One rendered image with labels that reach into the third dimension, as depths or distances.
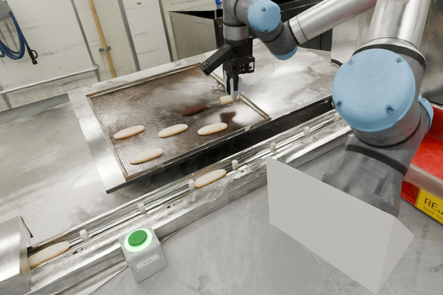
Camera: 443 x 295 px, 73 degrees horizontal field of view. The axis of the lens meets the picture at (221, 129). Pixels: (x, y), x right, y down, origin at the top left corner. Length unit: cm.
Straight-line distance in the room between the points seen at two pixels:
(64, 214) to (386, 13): 89
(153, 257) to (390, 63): 55
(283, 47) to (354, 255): 55
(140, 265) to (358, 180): 45
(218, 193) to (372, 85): 45
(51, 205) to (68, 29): 350
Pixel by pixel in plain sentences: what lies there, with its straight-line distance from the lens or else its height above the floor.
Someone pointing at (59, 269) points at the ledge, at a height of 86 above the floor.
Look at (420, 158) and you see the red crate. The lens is 101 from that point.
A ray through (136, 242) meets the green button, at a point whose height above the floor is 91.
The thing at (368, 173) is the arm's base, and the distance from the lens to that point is 61.
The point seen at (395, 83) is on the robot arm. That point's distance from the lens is 50.
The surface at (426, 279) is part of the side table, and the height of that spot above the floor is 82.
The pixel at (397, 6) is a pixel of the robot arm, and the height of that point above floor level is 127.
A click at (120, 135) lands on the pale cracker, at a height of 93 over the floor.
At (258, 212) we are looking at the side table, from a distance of 77.
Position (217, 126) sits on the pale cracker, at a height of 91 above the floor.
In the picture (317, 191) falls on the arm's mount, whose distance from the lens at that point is 58.
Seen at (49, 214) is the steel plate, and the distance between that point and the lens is 98.
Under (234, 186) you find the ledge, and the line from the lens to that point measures 78.
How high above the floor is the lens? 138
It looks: 30 degrees down
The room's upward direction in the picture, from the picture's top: 8 degrees counter-clockwise
